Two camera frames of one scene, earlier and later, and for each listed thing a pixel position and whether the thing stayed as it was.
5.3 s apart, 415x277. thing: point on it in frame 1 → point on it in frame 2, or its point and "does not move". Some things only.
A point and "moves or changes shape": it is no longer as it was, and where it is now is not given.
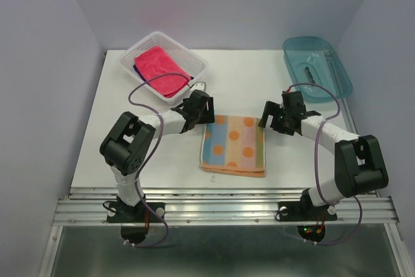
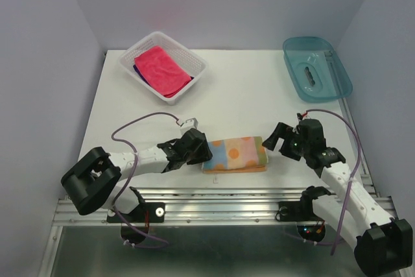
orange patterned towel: x=234 y=144 moves or changes shape
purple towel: x=142 y=80 does not move
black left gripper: x=208 y=115 → x=204 y=154
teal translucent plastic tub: x=316 y=60 does not move
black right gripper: x=270 y=108 → x=283 y=132
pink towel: x=155 y=61 does not move
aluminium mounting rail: x=88 y=205 does not move
